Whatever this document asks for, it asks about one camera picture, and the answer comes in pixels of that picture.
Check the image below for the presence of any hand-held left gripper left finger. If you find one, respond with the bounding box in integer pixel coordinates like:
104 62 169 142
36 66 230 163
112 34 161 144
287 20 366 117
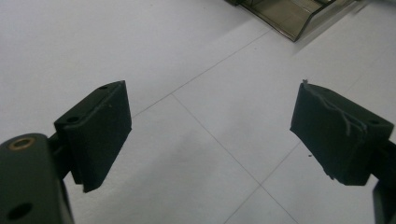
53 79 134 194

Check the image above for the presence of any smoky transparent storage box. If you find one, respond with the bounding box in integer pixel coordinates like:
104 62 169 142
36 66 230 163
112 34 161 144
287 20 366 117
223 0 358 43

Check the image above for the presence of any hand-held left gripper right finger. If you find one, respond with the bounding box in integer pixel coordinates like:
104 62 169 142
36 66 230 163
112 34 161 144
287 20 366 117
289 78 396 187

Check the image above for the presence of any white table cover board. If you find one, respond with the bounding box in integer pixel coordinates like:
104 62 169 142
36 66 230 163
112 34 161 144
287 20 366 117
0 0 396 224

